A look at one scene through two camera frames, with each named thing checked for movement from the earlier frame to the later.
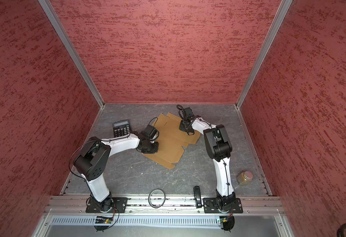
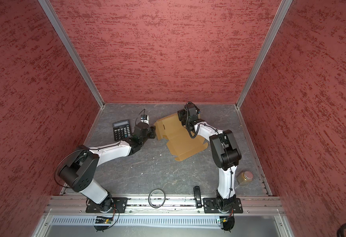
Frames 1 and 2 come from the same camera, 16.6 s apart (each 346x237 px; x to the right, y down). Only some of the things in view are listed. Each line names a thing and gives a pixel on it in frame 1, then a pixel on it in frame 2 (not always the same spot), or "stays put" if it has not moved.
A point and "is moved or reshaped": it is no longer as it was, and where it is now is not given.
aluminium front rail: (63, 204) stays put
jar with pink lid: (244, 177) stays put
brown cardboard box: (171, 140) is moved or reshaped
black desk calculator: (121, 128) stays put
